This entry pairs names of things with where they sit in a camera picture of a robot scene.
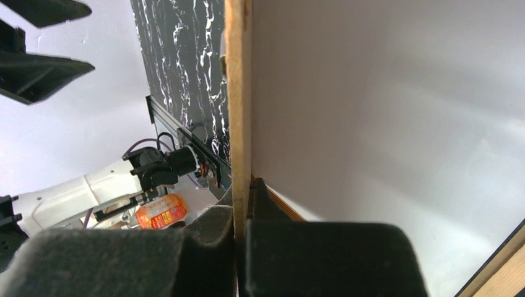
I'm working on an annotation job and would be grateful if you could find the brown backing board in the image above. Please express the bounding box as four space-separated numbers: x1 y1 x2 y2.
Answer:
225 0 252 242

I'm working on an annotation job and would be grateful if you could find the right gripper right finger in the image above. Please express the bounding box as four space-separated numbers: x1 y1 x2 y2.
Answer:
244 178 427 296

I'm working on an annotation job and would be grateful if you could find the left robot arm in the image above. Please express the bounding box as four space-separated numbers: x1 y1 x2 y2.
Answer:
1 22 204 254

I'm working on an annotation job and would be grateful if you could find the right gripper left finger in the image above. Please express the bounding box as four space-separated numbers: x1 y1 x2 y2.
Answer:
1 192 236 296

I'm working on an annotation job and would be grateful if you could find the wooden picture frame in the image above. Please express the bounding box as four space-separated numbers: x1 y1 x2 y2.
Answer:
262 180 525 297

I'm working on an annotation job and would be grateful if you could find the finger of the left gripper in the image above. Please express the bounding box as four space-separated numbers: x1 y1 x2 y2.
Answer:
0 20 96 106
1 0 92 28

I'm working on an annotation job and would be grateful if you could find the orange packet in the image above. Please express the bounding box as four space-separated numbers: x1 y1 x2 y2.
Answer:
135 194 188 230

